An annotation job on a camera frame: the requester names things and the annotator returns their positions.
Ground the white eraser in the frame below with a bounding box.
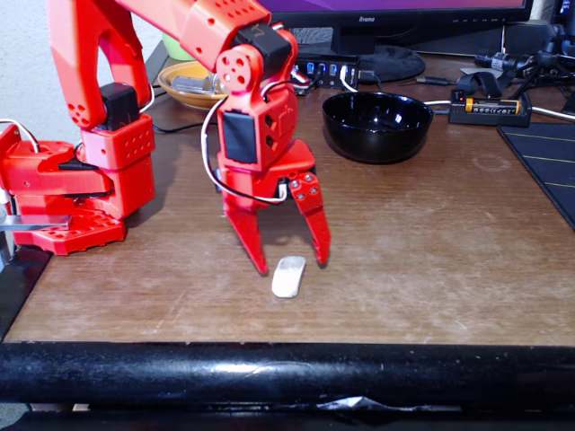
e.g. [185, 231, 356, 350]
[270, 255, 307, 299]

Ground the black glossy bowl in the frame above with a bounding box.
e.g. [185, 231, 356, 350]
[322, 91, 435, 165]

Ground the yellow dish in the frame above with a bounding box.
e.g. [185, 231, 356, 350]
[157, 61, 230, 111]

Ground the small grey item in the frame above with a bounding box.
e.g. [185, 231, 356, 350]
[172, 75, 212, 94]

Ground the black USB hub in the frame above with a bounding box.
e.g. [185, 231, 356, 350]
[294, 53, 361, 93]

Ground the clear bottle with green base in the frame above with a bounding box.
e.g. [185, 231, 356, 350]
[161, 31, 198, 62]

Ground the black battery charger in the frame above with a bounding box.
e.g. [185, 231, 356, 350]
[447, 88, 533, 128]

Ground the yellow and black battery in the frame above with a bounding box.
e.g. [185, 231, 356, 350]
[464, 97, 521, 114]

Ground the metal clamp bar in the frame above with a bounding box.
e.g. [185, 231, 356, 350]
[0, 214, 73, 233]

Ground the black computer monitor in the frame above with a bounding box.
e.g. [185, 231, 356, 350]
[255, 0, 535, 84]

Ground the black mat with yellow lines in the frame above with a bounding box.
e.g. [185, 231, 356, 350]
[497, 123, 575, 230]

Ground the black flashlight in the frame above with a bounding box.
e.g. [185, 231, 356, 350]
[474, 49, 540, 74]

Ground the black tripod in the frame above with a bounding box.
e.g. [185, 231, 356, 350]
[511, 22, 575, 102]

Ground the white and black servo cable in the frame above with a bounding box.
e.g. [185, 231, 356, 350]
[200, 80, 298, 206]

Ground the thin black cable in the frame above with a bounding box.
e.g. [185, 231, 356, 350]
[152, 119, 217, 135]

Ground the white USB cable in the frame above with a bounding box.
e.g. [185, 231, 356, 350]
[339, 66, 359, 93]

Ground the black audio plug cable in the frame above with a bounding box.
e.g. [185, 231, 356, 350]
[398, 75, 458, 88]

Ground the black strap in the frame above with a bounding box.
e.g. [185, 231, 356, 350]
[456, 70, 509, 98]

